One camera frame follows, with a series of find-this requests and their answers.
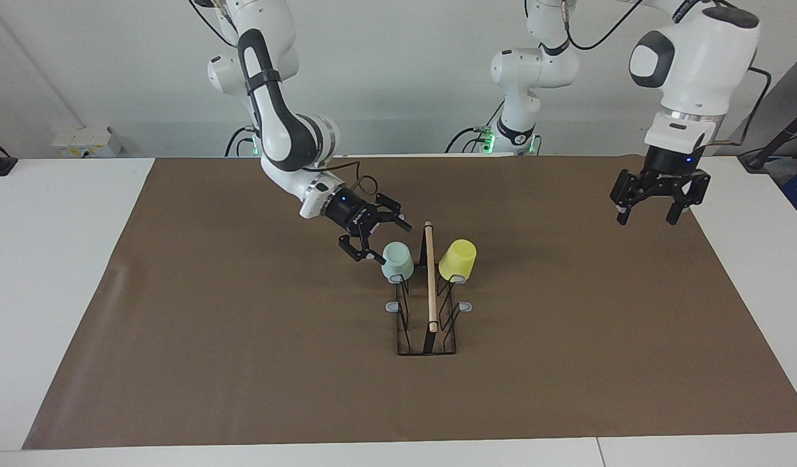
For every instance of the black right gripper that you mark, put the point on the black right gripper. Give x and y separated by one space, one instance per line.
349 209

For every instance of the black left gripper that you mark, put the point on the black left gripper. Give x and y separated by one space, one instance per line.
670 170

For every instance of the pale green plastic cup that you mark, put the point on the pale green plastic cup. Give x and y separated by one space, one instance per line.
398 263

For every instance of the yellow plastic cup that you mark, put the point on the yellow plastic cup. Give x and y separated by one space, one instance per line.
456 259

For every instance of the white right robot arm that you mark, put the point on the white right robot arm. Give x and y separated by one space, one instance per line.
278 123

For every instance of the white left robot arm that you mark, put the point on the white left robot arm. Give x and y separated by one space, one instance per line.
703 58

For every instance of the black stand pole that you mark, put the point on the black stand pole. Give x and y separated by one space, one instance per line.
784 133

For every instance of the brown table mat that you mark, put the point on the brown table mat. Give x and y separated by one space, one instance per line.
242 376

